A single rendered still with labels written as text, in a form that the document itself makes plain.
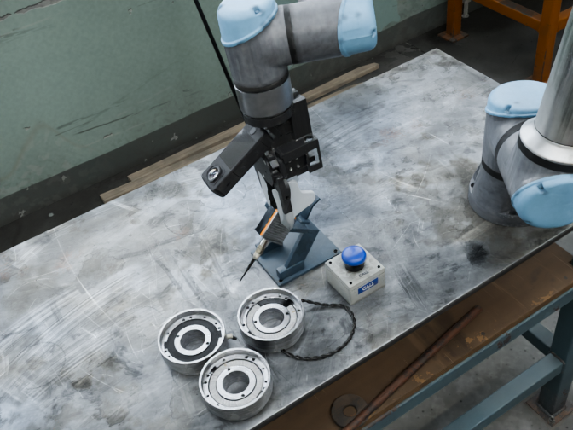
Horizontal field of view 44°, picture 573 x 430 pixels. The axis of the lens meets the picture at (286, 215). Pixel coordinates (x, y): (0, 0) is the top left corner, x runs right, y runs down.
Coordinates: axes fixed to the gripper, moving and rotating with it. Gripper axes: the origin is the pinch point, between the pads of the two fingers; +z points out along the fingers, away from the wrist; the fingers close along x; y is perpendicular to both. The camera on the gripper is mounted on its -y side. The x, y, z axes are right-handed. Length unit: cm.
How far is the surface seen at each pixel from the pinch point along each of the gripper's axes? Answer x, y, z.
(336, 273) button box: -5.6, 5.2, 11.0
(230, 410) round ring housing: -18.9, -19.9, 11.2
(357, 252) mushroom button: -6.3, 9.2, 8.3
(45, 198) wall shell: 156, -38, 82
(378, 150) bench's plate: 22.0, 30.8, 15.3
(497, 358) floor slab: 14, 57, 97
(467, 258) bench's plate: -11.2, 26.9, 16.8
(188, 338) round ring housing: -1.8, -20.2, 12.9
